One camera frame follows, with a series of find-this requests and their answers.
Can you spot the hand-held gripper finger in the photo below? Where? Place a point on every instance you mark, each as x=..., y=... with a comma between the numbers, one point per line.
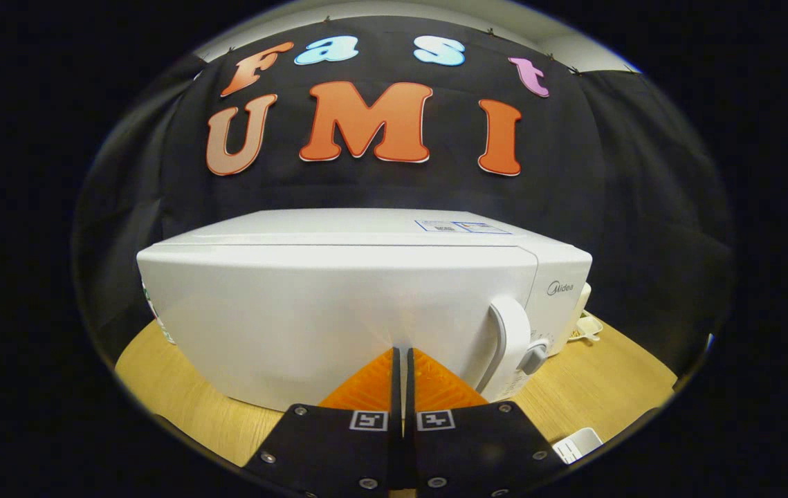
x=412, y=456
x=397, y=456

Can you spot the white microwave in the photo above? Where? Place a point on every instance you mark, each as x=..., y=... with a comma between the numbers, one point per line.
x=297, y=311

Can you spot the white divided dish with beans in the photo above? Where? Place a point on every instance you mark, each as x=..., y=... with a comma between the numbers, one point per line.
x=591, y=326

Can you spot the white toaster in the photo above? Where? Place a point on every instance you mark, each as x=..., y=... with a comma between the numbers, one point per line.
x=583, y=304

